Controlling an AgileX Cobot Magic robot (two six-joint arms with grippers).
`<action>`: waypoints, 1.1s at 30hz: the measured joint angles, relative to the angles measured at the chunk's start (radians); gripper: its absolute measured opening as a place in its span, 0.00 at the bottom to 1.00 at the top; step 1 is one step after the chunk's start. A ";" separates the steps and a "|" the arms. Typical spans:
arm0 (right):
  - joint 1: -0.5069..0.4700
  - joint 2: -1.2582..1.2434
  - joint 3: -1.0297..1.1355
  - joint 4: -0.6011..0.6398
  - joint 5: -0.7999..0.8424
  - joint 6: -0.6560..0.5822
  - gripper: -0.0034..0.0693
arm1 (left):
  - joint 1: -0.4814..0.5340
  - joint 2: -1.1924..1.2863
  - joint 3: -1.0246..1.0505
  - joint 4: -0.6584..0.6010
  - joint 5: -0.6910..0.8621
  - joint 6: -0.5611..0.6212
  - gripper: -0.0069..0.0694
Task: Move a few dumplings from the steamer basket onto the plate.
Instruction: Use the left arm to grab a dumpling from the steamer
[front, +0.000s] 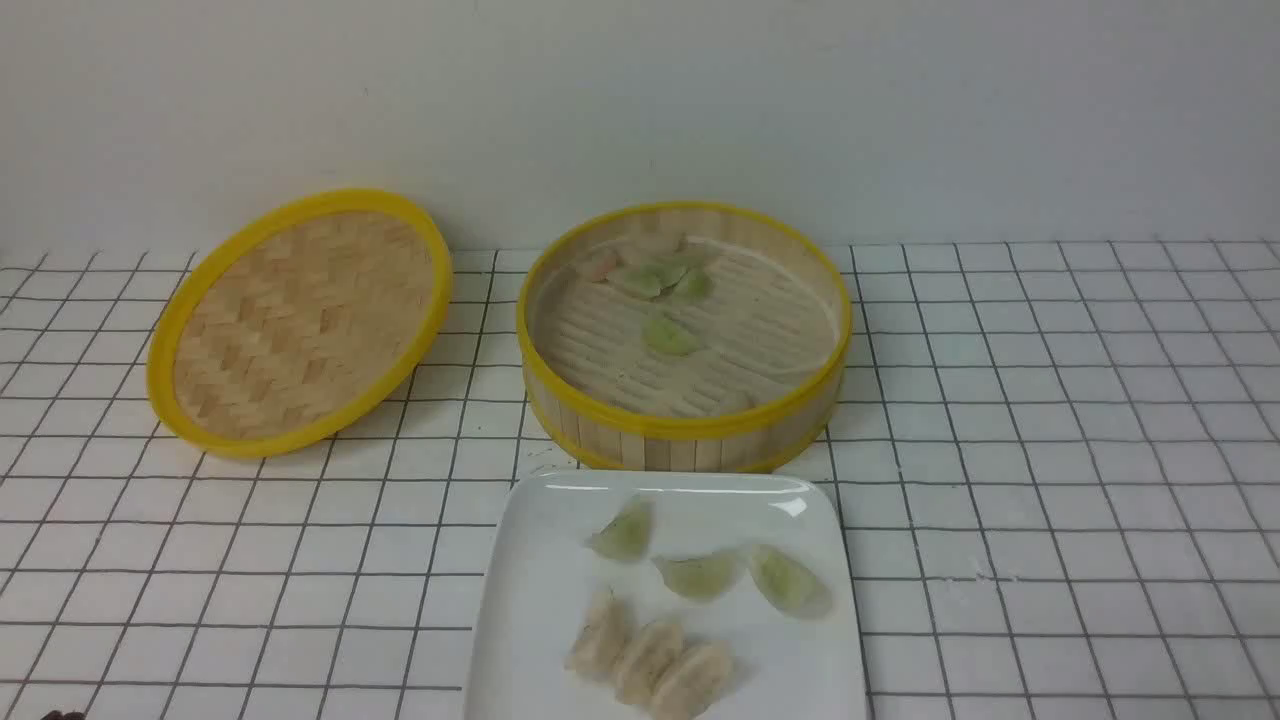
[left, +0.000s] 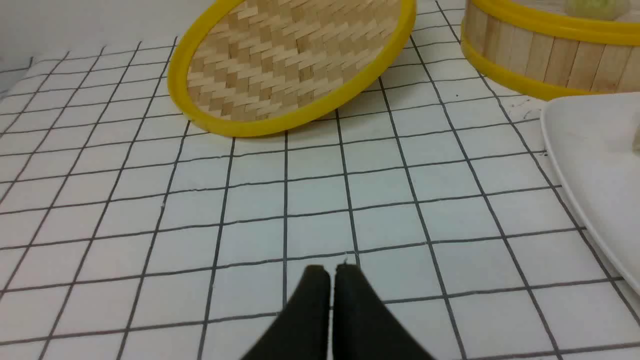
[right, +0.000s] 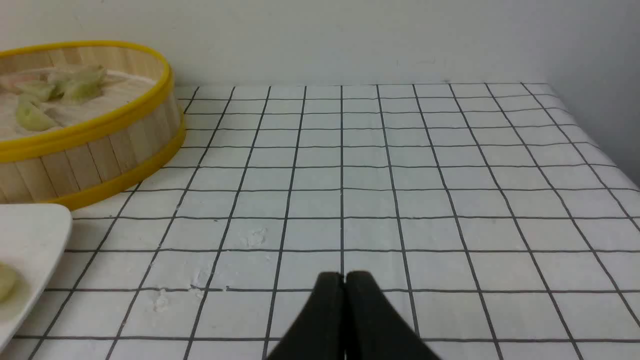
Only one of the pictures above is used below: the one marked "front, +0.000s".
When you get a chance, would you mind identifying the yellow rimmed bamboo steamer basket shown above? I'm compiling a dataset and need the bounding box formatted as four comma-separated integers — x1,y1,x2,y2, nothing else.
516,201,854,471

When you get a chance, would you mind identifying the green dumpling plate top left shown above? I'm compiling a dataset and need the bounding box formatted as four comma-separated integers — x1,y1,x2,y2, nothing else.
586,497,654,564

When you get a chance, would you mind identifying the green dumpling plate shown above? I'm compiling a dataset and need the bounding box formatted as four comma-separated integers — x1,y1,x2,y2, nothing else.
748,544,832,620
652,550,740,603
586,497,654,564

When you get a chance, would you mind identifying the green dumpling plate middle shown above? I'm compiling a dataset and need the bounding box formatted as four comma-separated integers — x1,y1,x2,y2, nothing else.
652,550,740,603

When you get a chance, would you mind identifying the white square plate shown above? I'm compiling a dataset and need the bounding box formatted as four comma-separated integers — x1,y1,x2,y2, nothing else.
463,470,870,719

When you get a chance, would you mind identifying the green dumpling plate right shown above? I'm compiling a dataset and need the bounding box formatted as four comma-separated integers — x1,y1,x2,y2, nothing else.
748,544,832,620

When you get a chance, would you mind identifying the white dumpling plate left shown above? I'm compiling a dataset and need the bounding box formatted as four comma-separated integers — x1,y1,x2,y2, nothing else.
564,589,634,682

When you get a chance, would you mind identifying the white dumpling plate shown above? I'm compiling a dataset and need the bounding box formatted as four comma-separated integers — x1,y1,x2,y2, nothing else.
648,642,735,719
612,619,685,706
564,589,634,682

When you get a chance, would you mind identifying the white dumpling plate middle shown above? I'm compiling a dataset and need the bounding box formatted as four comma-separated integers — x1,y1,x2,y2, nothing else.
612,619,685,706

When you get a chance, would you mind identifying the white dumpling plate right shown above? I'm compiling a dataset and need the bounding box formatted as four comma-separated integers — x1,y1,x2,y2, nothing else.
648,642,735,719

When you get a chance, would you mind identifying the green dumpling steamer back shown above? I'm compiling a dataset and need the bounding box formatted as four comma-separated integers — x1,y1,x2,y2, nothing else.
605,263,689,300

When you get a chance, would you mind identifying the white dumpling steamer front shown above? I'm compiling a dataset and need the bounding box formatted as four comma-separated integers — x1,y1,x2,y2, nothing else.
710,389,756,416

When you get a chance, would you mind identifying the white dumpling steamer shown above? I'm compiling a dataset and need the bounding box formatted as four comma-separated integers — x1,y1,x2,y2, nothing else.
710,389,756,416
616,233,685,266

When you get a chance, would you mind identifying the pink dumpling steamer back left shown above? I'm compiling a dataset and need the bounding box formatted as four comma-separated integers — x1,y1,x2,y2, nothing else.
573,247,620,283

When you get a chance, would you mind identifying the white dumpling steamer back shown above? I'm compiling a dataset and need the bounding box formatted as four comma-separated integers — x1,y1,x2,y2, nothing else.
616,233,685,266

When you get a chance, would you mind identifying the yellow rimmed bamboo steamer lid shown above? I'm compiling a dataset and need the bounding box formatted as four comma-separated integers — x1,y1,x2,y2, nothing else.
146,190,453,457

